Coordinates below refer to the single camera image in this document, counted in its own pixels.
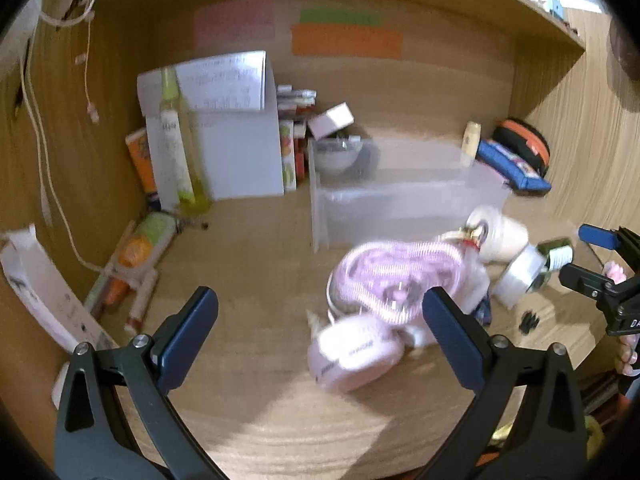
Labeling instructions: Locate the stack of snack packets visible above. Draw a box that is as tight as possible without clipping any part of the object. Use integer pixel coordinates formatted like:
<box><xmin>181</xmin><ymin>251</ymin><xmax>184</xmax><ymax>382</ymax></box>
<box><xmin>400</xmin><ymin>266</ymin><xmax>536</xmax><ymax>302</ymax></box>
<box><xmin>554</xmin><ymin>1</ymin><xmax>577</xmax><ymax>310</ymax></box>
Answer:
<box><xmin>276</xmin><ymin>85</ymin><xmax>319</xmax><ymax>193</ymax></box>

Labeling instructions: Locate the cream small bottle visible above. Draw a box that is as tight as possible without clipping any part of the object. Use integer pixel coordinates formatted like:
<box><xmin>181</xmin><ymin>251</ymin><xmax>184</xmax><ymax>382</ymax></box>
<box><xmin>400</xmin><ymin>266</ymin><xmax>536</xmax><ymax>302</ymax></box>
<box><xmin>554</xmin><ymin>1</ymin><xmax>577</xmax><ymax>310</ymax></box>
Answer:
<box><xmin>460</xmin><ymin>121</ymin><xmax>482</xmax><ymax>167</ymax></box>

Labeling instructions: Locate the white tape roll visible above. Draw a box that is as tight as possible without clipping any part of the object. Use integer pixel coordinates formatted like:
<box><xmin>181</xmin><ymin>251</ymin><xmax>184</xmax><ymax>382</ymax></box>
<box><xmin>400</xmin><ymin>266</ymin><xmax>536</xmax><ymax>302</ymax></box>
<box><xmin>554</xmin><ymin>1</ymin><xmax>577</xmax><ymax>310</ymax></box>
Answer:
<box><xmin>494</xmin><ymin>242</ymin><xmax>549</xmax><ymax>309</ymax></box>

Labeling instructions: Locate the white cable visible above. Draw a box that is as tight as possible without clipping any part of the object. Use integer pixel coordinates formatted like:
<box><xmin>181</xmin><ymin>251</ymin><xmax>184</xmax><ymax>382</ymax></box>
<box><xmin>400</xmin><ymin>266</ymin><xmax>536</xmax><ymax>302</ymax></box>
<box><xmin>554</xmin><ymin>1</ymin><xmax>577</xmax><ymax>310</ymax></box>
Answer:
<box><xmin>21</xmin><ymin>7</ymin><xmax>103</xmax><ymax>275</ymax></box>

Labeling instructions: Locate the large white box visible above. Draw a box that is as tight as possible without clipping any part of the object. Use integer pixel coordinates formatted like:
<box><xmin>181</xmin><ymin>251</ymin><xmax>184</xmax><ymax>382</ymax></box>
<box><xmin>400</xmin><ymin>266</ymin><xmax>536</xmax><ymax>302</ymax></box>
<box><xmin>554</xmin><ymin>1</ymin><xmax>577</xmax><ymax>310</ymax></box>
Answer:
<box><xmin>137</xmin><ymin>51</ymin><xmax>286</xmax><ymax>202</ymax></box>

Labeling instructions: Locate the green spray bottle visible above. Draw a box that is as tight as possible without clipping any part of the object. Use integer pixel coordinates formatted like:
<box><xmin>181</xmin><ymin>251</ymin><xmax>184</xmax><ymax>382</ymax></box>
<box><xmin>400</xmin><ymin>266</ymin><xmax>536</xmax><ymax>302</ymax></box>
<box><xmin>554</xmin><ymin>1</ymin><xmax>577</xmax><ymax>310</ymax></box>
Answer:
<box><xmin>157</xmin><ymin>67</ymin><xmax>213</xmax><ymax>217</ymax></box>

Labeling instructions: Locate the wooden desktop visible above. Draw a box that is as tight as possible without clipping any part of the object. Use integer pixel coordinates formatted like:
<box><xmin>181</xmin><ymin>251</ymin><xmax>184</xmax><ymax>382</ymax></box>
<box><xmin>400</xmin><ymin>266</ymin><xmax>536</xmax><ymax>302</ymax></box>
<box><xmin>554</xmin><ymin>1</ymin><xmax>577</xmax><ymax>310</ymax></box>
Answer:
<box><xmin>65</xmin><ymin>170</ymin><xmax>621</xmax><ymax>480</ymax></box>

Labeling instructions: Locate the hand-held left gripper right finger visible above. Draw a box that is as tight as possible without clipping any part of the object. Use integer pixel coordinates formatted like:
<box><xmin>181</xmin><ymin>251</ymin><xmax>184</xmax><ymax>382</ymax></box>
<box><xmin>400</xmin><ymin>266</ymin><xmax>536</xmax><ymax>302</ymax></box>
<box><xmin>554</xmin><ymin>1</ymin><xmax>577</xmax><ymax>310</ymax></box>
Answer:
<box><xmin>421</xmin><ymin>286</ymin><xmax>587</xmax><ymax>480</ymax></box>

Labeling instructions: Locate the green sticky note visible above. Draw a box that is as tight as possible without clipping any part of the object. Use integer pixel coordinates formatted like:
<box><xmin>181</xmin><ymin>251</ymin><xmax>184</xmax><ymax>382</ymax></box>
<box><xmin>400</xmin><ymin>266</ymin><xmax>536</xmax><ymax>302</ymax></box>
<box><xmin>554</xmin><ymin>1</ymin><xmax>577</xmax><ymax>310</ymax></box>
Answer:
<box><xmin>300</xmin><ymin>7</ymin><xmax>381</xmax><ymax>26</ymax></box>

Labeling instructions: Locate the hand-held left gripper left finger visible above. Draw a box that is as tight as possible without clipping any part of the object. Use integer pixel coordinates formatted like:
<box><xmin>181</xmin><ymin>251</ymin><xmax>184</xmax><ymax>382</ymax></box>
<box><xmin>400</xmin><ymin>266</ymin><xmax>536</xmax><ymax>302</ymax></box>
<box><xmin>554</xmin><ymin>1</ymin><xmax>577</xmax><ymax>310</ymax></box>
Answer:
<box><xmin>54</xmin><ymin>286</ymin><xmax>231</xmax><ymax>480</ymax></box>

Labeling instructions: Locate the orange sticky note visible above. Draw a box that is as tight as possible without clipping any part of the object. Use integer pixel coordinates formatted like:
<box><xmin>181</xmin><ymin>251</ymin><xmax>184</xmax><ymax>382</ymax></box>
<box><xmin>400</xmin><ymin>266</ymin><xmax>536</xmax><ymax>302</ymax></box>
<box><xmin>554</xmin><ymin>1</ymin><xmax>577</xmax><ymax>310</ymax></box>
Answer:
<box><xmin>291</xmin><ymin>25</ymin><xmax>404</xmax><ymax>58</ymax></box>

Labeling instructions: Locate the blue pencil case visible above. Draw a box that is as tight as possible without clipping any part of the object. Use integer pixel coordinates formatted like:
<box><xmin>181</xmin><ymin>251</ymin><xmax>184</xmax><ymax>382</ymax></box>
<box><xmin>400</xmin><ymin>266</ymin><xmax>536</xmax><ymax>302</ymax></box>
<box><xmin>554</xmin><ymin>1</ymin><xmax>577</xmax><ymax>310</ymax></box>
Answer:
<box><xmin>474</xmin><ymin>139</ymin><xmax>552</xmax><ymax>197</ymax></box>

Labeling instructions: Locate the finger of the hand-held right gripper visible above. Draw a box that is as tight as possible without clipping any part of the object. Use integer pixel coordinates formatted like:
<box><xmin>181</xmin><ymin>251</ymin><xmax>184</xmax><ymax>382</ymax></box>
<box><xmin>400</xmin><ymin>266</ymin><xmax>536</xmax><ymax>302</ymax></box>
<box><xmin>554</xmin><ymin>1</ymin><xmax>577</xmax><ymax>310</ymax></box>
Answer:
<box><xmin>578</xmin><ymin>224</ymin><xmax>640</xmax><ymax>252</ymax></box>
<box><xmin>559</xmin><ymin>262</ymin><xmax>628</xmax><ymax>313</ymax></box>

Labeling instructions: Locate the white lip balm stick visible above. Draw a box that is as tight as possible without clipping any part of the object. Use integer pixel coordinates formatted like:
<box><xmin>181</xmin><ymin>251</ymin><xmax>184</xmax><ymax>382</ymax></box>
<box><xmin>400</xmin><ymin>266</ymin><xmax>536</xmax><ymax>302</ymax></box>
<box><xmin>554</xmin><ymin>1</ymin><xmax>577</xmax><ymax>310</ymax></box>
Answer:
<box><xmin>124</xmin><ymin>271</ymin><xmax>157</xmax><ymax>335</ymax></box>

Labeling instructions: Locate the clear plastic storage bin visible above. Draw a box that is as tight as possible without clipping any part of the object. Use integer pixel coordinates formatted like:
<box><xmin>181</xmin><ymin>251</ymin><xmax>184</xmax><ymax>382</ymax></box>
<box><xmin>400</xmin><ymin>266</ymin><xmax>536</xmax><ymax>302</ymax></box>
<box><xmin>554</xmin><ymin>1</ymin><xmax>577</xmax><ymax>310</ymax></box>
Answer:
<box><xmin>307</xmin><ymin>137</ymin><xmax>512</xmax><ymax>254</ymax></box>

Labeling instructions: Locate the pink sticky note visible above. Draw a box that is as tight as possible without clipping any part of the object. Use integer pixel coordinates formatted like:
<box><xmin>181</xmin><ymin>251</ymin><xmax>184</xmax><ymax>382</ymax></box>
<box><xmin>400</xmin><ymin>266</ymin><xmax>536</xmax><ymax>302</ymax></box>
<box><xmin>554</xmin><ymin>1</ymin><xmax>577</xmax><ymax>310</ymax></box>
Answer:
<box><xmin>194</xmin><ymin>0</ymin><xmax>277</xmax><ymax>51</ymax></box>

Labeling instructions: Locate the white printed paper note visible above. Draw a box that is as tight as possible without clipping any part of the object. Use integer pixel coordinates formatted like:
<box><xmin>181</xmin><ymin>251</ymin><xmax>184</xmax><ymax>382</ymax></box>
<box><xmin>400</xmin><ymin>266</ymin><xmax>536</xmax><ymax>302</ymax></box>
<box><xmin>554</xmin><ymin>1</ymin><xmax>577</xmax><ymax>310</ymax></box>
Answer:
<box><xmin>172</xmin><ymin>52</ymin><xmax>267</xmax><ymax>112</ymax></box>

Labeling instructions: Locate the green orange tube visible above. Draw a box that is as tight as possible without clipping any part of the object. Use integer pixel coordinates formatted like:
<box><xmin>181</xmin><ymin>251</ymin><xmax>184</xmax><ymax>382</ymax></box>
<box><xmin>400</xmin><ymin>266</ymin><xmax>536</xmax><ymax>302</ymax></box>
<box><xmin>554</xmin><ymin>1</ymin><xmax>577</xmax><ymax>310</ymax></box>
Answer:
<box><xmin>116</xmin><ymin>211</ymin><xmax>177</xmax><ymax>270</ymax></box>

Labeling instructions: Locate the person's right hand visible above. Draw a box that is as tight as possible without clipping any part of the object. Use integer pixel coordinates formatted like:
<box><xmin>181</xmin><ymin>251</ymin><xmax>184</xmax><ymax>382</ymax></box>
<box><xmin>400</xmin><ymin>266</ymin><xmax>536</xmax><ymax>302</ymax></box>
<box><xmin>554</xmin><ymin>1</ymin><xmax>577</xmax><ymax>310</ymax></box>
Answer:
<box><xmin>602</xmin><ymin>260</ymin><xmax>640</xmax><ymax>377</ymax></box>

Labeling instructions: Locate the yellow green object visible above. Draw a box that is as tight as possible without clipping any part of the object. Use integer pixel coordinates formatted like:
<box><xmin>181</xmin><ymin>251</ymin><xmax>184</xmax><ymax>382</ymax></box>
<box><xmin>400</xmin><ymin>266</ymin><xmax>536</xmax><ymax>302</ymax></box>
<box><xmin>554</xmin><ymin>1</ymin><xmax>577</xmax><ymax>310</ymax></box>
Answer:
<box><xmin>586</xmin><ymin>416</ymin><xmax>607</xmax><ymax>457</ymax></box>

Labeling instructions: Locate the black orange round case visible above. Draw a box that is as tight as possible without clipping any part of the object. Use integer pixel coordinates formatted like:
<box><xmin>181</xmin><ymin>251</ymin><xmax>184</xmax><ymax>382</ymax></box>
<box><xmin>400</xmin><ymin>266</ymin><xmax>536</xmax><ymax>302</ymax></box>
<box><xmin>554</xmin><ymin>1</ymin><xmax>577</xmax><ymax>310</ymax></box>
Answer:
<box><xmin>492</xmin><ymin>118</ymin><xmax>551</xmax><ymax>177</ymax></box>

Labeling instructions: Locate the orange lip balm stick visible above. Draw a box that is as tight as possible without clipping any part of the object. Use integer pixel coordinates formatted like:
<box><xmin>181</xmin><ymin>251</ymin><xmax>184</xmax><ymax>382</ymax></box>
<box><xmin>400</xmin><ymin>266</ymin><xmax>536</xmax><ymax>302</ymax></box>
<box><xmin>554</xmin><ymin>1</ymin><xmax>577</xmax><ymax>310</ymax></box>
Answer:
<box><xmin>101</xmin><ymin>277</ymin><xmax>132</xmax><ymax>307</ymax></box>

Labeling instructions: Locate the small white box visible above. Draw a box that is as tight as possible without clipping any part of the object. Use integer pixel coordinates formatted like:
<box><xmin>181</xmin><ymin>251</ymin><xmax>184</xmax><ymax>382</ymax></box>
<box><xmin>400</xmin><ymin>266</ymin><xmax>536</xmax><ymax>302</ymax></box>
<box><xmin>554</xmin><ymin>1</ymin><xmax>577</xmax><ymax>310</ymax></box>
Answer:
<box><xmin>306</xmin><ymin>102</ymin><xmax>356</xmax><ymax>140</ymax></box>

